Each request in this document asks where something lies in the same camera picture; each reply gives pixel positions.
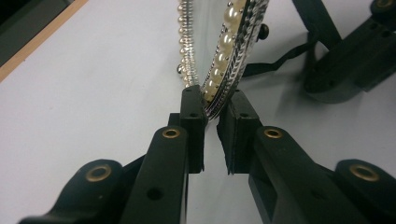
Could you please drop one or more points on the oval pearl-framed mirror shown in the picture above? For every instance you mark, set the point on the oval pearl-framed mirror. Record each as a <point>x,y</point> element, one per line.
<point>232,53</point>

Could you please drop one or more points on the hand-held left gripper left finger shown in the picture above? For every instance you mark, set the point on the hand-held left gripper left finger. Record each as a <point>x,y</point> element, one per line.
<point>162,174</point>

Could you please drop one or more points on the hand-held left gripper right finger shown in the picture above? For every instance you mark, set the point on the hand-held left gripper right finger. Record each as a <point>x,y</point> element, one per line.
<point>280,174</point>

